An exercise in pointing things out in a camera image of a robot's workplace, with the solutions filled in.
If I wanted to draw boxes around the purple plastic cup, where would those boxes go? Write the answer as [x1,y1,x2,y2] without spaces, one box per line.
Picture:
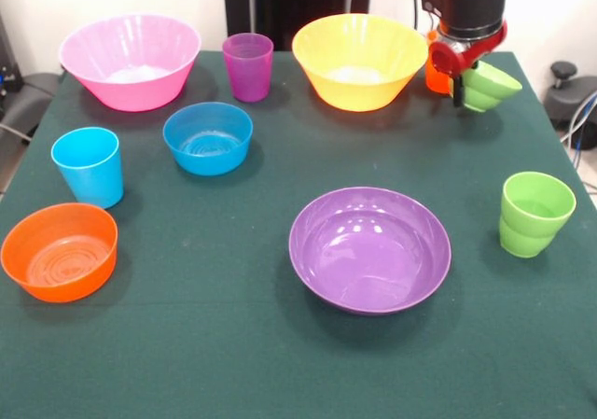
[221,33,274,104]

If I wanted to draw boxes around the pink plastic bowl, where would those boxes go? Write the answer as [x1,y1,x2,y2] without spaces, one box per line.
[58,13,202,113]

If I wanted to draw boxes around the yellow plastic bowl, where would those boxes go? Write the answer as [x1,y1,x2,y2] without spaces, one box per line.
[291,13,429,113]

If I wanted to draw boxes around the dark equipment box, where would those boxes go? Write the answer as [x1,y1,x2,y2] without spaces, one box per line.
[0,12,24,99]

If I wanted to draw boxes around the orange plastic cup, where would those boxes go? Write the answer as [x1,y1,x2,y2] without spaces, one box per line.
[424,30,456,96]

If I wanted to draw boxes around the dark green tablecloth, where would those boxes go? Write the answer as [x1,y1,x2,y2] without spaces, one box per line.
[0,49,597,419]

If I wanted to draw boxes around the green plastic bowl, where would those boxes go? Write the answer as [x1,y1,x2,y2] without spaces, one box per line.
[460,61,523,113]

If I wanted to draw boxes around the purple plastic bowl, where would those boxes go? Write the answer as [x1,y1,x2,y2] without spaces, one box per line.
[288,186,452,315]

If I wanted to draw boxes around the grey chair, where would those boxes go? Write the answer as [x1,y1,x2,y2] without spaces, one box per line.
[0,71,62,145]

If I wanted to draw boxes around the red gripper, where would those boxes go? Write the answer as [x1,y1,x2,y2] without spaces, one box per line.
[428,20,508,108]

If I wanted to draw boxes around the orange plastic bowl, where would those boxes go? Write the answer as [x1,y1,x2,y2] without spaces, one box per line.
[0,203,119,304]

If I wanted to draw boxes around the green plastic cup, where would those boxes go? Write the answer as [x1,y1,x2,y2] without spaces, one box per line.
[498,172,577,258]

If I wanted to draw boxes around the blue plastic bowl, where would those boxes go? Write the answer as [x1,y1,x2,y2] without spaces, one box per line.
[162,102,254,177]

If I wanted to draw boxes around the blue plastic cup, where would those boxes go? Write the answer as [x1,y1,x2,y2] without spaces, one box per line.
[50,127,125,210]

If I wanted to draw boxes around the blue and white cables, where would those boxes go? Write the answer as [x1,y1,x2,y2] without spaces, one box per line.
[559,90,597,168]

